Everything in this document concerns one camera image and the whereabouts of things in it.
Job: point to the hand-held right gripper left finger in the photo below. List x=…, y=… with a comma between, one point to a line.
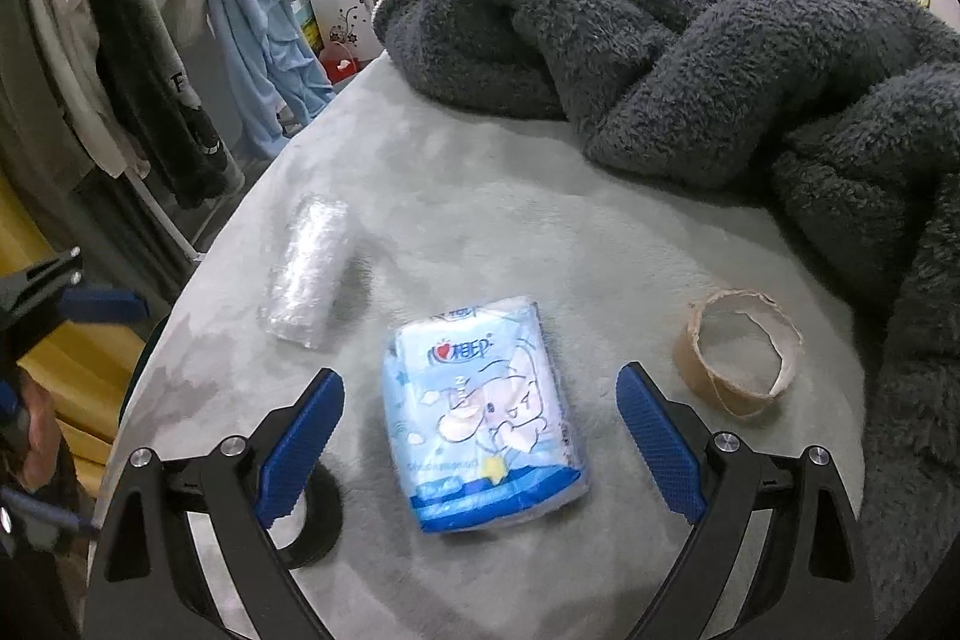
x=300, y=452

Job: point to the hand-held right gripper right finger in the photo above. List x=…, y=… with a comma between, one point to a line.
x=660, y=452

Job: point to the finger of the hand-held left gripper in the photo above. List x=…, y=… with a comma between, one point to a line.
x=105, y=304
x=52, y=511

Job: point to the blue tissue pack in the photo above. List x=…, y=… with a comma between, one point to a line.
x=480, y=415

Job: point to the yellow curtain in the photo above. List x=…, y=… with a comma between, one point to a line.
x=75, y=347

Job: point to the black tape roll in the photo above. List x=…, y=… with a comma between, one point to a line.
x=330, y=535

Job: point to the white clothes rack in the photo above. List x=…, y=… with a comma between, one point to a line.
x=161, y=212

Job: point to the grey-green curtain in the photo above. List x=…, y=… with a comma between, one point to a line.
x=22, y=108

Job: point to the black hanging garment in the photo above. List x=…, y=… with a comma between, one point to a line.
x=150, y=63

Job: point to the white hanging shirt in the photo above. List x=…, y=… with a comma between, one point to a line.
x=67, y=48

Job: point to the bed with grey-green sheet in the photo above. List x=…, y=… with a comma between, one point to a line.
x=487, y=197

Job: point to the light blue hanging garment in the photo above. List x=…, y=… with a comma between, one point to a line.
x=255, y=10

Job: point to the red container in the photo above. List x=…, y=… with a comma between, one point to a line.
x=337, y=63

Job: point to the dark grey fleece blanket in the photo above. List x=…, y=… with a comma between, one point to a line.
x=675, y=48

